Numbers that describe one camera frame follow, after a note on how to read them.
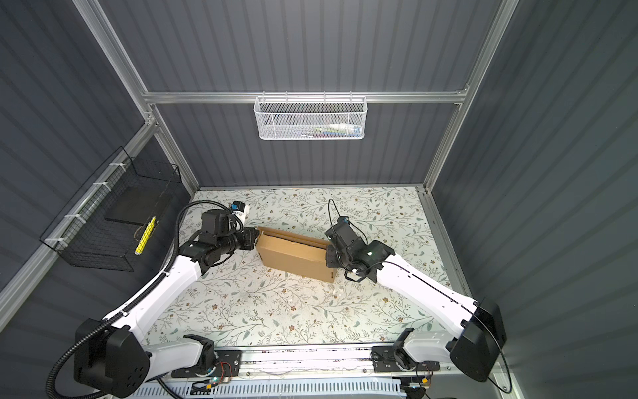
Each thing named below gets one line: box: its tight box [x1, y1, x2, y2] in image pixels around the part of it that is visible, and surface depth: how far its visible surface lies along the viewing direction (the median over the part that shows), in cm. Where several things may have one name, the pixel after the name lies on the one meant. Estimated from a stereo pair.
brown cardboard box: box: [255, 226, 338, 284], surface depth 84 cm
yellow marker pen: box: [134, 215, 158, 256], surface depth 71 cm
